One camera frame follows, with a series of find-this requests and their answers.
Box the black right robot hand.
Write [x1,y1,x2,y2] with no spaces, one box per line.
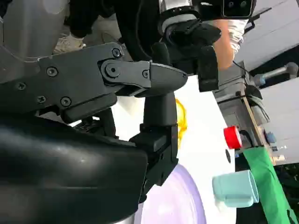
[0,42,189,224]

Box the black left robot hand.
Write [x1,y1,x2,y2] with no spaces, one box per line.
[151,19,222,93]

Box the orange toy bread roll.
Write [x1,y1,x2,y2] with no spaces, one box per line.
[175,98,188,150]

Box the grey metal cabinet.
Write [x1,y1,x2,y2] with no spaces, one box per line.
[214,61,272,150]

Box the person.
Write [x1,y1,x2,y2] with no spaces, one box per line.
[52,0,162,62]

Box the red cylindrical object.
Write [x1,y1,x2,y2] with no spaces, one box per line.
[223,126,244,150]

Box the lilac plate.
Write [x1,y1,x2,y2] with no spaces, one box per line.
[134,163,207,224]

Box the grey robot body shell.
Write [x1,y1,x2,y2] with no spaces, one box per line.
[0,0,69,84]

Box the pale green mug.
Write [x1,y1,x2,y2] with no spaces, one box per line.
[212,169,260,209]

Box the green cloth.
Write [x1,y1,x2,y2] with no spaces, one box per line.
[242,145,299,224]

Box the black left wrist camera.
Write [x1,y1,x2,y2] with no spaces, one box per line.
[221,0,273,30]

